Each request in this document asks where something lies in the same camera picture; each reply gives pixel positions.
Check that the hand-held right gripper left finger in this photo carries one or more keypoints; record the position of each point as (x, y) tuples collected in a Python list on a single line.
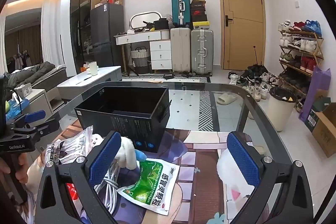
[(105, 158)]

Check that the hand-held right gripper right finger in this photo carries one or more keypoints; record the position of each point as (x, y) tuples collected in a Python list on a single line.
[(242, 158)]

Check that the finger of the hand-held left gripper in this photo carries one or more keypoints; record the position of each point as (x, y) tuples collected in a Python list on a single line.
[(42, 127), (35, 116)]

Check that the white plush toy blue hat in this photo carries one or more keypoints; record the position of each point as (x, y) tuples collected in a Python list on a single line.
[(128, 153)]

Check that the clear bag of white socks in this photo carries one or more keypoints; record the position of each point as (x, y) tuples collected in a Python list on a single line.
[(65, 148)]

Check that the black cardboard box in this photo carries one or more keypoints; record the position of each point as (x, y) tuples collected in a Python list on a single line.
[(123, 119)]

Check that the red and white packet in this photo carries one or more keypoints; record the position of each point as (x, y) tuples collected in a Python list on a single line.
[(71, 191)]

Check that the green medicine packet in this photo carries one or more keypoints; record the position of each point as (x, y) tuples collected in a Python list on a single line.
[(152, 182)]

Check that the person's left hand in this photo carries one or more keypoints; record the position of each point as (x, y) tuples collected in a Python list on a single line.
[(19, 169)]

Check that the grey bedside cabinet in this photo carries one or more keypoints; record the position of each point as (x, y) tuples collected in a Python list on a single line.
[(39, 106)]

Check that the beige slipper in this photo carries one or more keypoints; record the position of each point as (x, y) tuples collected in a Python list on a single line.
[(226, 98), (259, 150)]

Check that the blue plastic bag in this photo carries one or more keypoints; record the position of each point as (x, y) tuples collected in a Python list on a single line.
[(15, 108)]

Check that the bed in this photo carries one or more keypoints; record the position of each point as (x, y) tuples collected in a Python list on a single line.
[(50, 77)]

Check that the dark green coat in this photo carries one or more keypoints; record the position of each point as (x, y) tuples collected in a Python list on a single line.
[(34, 71)]

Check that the printed table mat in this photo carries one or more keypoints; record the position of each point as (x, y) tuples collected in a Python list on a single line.
[(199, 174)]

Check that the white trash bin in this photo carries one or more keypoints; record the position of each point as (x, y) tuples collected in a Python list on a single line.
[(281, 113)]

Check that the white coffee table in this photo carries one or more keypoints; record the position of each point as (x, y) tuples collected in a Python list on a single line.
[(89, 81)]

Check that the orange box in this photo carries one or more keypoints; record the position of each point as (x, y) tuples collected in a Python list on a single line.
[(85, 67)]

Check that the white cup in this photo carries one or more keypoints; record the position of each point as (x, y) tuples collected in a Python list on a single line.
[(93, 68)]

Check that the pile of shoes on floor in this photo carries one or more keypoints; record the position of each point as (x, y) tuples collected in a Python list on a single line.
[(252, 82)]

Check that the black and white patterned rug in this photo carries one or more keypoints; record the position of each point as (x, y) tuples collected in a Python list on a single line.
[(183, 106)]

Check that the white curtain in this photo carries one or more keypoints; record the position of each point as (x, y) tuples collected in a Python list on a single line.
[(52, 35)]

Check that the open cardboard box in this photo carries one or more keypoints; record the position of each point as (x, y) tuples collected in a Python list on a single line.
[(325, 132)]

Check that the dark green box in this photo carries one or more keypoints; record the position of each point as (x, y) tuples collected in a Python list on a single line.
[(319, 108)]

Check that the black umbrella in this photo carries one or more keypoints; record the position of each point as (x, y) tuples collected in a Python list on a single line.
[(256, 67)]

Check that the wicker laundry basket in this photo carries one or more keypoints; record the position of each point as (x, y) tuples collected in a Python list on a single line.
[(140, 58)]

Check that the dark glass wardrobe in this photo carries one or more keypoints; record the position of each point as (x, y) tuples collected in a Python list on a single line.
[(80, 19)]

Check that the dark grey refrigerator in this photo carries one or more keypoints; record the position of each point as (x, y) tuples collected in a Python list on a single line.
[(106, 27)]

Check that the silver suitcase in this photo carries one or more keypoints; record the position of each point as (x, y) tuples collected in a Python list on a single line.
[(201, 52)]

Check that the beige suitcase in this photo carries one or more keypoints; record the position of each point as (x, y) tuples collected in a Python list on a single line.
[(180, 50)]

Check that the white vanity desk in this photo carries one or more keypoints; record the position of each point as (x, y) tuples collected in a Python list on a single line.
[(147, 36)]

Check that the wooden shoe rack with shoes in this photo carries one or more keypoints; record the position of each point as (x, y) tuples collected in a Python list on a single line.
[(302, 43)]

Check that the yellow and black box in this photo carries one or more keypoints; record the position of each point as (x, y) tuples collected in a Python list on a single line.
[(201, 24)]

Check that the wooden door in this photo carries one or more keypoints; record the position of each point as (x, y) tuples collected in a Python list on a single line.
[(241, 16)]

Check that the oval mirror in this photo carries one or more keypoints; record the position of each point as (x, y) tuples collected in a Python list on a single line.
[(144, 19)]

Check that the black bag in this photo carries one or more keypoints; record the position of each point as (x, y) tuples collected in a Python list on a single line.
[(160, 23)]

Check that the red logo shoe box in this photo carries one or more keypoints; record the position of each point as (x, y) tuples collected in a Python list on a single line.
[(197, 13)]

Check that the black shoe box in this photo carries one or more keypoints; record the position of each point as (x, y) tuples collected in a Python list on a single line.
[(197, 6)]

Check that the teal suitcase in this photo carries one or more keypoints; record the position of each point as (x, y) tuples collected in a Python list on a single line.
[(181, 8)]

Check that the brown shoe box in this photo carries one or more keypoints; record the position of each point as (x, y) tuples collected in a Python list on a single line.
[(198, 1)]

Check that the white light switch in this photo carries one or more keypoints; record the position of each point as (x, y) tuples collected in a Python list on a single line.
[(297, 3)]

